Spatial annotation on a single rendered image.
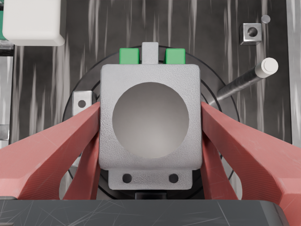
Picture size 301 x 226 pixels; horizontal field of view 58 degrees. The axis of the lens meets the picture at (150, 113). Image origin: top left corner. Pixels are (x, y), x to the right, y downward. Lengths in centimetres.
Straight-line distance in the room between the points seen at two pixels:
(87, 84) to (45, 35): 5
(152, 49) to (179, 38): 8
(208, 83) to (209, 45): 4
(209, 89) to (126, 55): 8
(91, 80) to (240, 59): 13
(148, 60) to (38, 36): 11
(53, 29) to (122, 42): 6
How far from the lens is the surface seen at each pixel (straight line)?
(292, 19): 29
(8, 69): 33
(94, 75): 22
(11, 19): 25
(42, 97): 25
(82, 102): 20
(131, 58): 17
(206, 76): 22
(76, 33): 25
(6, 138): 26
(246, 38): 25
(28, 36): 25
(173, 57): 17
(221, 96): 21
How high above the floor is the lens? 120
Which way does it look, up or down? 85 degrees down
